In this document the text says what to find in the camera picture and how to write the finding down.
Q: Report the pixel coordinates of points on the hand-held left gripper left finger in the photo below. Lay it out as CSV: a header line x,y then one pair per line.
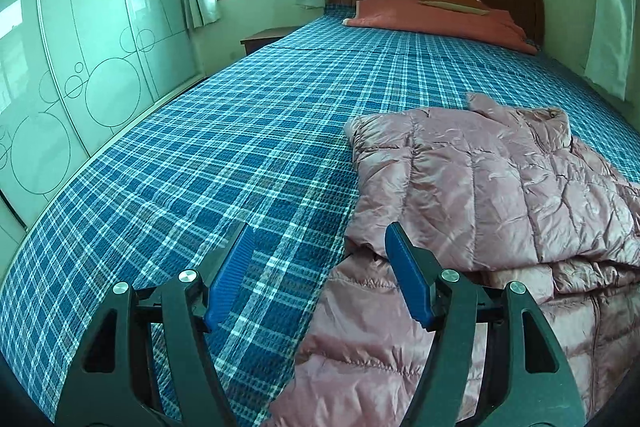
x,y
230,277

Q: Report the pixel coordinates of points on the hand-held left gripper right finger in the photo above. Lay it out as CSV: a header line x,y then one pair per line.
x,y
407,277

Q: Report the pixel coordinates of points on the pink puffer jacket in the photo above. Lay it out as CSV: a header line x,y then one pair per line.
x,y
475,187

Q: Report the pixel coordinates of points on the blue plaid bed sheet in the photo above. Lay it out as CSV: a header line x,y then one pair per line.
x,y
225,132

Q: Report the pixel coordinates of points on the wooden nightstand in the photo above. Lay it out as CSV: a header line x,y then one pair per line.
x,y
265,38

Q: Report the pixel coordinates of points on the salmon folded blanket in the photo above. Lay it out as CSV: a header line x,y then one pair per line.
x,y
425,19

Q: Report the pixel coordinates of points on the glass door wardrobe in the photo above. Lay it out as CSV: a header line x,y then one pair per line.
x,y
75,32

